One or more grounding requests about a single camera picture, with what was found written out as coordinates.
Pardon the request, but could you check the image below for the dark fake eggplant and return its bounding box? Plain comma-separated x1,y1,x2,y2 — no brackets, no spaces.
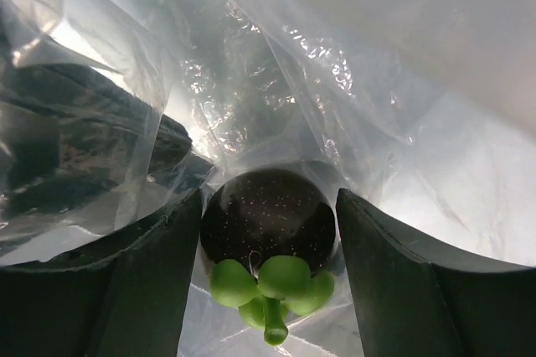
200,168,337,346

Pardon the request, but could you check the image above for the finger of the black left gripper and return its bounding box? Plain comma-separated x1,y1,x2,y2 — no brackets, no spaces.
1,61,209,223

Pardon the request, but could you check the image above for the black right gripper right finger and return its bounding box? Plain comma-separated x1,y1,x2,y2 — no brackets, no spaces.
336,189,535,356

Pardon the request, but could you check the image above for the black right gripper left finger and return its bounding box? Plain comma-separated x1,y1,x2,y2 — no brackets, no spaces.
1,190,203,356

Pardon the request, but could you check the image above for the clear orange zip top bag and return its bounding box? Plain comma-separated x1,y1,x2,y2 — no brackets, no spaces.
1,0,535,356

